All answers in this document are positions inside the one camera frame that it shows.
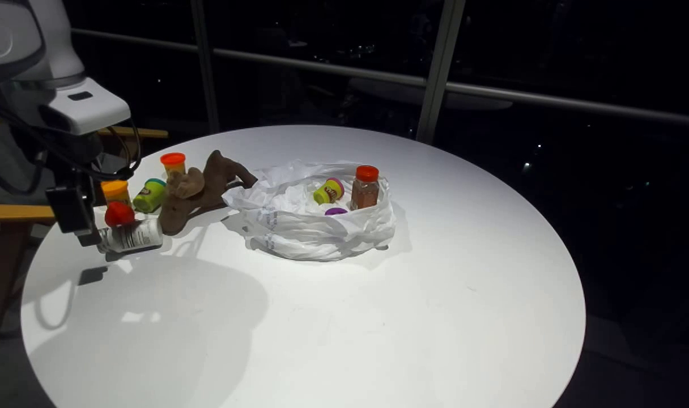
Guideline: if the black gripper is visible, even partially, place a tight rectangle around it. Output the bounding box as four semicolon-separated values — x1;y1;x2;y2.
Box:
45;183;127;255

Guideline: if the green yellow toy fruit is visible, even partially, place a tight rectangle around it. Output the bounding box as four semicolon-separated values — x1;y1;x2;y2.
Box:
311;176;346;206

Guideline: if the brown spice bottle red cap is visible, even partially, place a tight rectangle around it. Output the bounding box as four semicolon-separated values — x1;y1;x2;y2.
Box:
349;164;383;210

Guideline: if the play-doh tub yellow lid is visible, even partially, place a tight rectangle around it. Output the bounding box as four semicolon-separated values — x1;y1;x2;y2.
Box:
100;176;134;208

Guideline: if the green play-doh tub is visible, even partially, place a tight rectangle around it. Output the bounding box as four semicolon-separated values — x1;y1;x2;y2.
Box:
132;176;169;215

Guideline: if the wooden stand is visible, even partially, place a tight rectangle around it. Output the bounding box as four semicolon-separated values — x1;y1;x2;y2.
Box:
0;201;57;340

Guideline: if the brown plush toy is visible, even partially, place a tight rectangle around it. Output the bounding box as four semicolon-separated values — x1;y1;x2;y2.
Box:
156;147;260;235

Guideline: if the wooden bar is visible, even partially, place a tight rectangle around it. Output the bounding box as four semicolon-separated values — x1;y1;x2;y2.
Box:
93;125;169;142

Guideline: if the clear white plastic bag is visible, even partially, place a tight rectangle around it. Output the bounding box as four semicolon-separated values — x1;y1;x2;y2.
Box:
221;160;398;264

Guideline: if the grey window frame post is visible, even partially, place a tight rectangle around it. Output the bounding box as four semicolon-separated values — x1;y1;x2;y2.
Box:
188;0;221;130
415;0;466;146

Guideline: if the grey window frame rail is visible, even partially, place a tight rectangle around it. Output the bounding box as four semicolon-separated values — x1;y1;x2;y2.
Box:
70;28;689;130

